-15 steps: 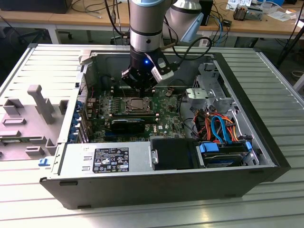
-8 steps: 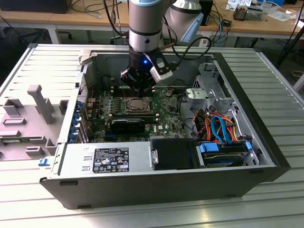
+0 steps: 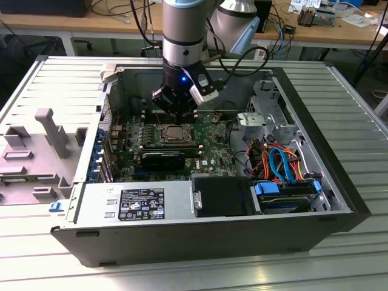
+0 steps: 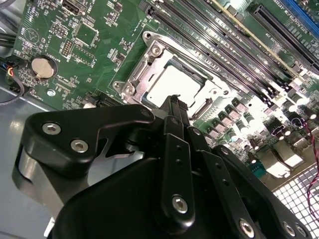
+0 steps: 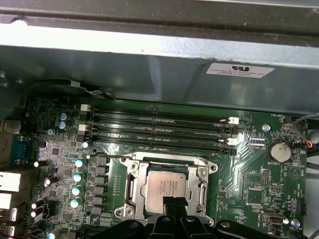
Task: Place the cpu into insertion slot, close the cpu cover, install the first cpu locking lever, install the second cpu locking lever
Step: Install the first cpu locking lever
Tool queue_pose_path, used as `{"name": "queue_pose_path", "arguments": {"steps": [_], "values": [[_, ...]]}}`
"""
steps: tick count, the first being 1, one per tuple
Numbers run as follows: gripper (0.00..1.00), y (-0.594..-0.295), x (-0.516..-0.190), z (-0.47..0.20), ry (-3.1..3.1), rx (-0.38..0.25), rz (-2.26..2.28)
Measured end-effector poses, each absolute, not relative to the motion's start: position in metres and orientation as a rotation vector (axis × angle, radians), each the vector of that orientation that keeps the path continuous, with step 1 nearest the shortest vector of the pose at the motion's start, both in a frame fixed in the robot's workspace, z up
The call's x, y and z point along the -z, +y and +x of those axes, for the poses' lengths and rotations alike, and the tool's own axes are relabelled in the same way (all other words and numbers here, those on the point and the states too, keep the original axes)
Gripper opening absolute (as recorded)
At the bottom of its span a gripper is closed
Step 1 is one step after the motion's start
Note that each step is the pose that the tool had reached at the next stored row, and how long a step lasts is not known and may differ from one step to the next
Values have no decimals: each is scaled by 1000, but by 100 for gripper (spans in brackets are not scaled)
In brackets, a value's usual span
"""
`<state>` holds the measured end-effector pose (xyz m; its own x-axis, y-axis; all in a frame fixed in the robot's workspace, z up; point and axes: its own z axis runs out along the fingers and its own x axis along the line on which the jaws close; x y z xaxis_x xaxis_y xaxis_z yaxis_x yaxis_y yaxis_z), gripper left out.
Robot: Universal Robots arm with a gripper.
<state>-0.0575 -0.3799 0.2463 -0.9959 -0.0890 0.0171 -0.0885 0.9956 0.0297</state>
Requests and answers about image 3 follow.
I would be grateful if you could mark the green RAM stick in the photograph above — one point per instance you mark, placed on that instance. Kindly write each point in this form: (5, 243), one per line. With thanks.
(13, 180)

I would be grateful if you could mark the small black box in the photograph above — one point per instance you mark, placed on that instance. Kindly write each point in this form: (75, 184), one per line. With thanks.
(290, 29)

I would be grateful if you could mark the hard disk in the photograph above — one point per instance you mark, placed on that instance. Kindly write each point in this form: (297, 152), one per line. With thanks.
(282, 206)

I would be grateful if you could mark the coin battery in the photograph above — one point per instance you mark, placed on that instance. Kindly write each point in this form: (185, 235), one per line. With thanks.
(216, 118)

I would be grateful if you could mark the black computer case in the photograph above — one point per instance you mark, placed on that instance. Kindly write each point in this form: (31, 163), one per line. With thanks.
(45, 7)

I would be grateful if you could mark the green motherboard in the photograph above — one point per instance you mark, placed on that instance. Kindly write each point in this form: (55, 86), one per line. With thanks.
(212, 157)

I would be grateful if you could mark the white papers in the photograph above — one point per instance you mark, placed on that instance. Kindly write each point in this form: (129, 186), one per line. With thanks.
(357, 19)

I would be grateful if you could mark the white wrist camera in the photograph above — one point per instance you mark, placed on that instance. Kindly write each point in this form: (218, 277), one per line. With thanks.
(206, 94)

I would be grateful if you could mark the blue card clip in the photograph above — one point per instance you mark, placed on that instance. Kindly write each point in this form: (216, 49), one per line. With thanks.
(96, 153)
(93, 175)
(102, 135)

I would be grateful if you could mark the blue disk carrier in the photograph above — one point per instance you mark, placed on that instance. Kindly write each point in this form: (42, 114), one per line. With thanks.
(266, 188)

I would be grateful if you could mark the wooden desk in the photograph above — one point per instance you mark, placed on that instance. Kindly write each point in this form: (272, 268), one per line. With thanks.
(45, 25)

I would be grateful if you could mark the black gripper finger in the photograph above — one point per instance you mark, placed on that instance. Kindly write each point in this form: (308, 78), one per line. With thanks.
(189, 106)
(163, 100)

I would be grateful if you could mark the black stand pole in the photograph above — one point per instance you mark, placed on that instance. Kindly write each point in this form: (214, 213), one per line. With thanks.
(370, 57)

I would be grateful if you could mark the metal device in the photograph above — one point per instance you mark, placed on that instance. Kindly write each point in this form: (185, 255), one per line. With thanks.
(306, 16)

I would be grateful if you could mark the tall black box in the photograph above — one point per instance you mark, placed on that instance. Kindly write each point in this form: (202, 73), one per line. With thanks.
(263, 15)

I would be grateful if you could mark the black graphics card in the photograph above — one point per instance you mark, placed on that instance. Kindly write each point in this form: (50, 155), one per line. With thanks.
(163, 162)

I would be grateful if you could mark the silver power supply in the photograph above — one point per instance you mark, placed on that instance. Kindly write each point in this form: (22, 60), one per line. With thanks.
(91, 200)

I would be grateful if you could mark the silver drive cage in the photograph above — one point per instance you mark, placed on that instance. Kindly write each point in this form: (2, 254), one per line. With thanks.
(283, 128)

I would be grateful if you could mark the black PC case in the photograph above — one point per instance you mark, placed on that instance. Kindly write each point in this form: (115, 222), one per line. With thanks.
(182, 242)

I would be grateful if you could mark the grey parts rack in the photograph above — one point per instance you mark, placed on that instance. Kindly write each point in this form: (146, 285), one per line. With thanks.
(56, 136)

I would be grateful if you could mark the blue plastic clip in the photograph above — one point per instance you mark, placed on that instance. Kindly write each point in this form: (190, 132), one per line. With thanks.
(56, 207)

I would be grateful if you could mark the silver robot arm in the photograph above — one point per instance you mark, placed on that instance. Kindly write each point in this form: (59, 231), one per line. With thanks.
(182, 27)

